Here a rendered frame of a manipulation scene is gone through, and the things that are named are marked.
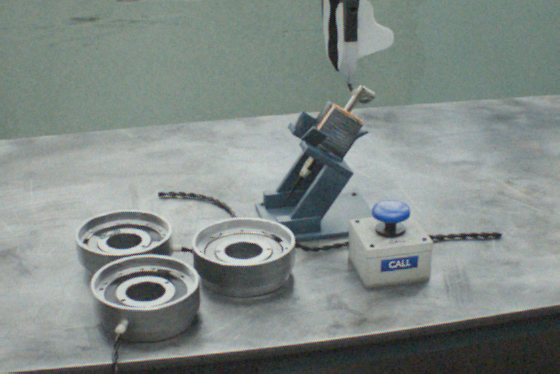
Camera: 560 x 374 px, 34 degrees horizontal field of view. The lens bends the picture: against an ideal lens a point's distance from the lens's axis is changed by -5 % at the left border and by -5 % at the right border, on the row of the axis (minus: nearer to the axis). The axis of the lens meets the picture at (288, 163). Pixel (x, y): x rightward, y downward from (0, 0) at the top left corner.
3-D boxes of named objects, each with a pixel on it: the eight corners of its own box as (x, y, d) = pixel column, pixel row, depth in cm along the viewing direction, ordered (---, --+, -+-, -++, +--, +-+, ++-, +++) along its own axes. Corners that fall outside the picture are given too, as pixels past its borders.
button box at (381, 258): (365, 289, 95) (367, 247, 93) (348, 257, 101) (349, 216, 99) (440, 279, 96) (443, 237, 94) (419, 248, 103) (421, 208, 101)
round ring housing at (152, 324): (124, 282, 96) (120, 248, 95) (217, 299, 93) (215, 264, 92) (76, 333, 87) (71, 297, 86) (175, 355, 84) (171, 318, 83)
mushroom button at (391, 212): (376, 258, 96) (378, 214, 94) (366, 241, 99) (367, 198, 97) (413, 254, 96) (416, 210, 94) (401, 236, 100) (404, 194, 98)
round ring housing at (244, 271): (227, 311, 91) (225, 275, 90) (176, 268, 99) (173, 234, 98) (315, 280, 97) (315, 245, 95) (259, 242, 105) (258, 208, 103)
